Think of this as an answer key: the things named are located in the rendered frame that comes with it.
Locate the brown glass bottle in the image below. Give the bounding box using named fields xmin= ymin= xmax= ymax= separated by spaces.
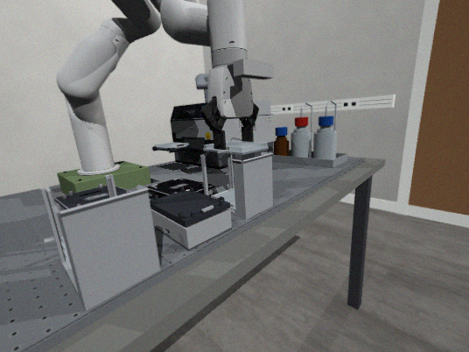
xmin=274 ymin=140 xmax=289 ymax=156

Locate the white plastic bottle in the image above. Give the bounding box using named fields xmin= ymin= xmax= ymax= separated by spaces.
xmin=290 ymin=131 xmax=312 ymax=158

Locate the blue bottle cap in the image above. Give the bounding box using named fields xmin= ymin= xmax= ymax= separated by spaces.
xmin=276 ymin=127 xmax=287 ymax=135
xmin=318 ymin=116 xmax=333 ymax=124

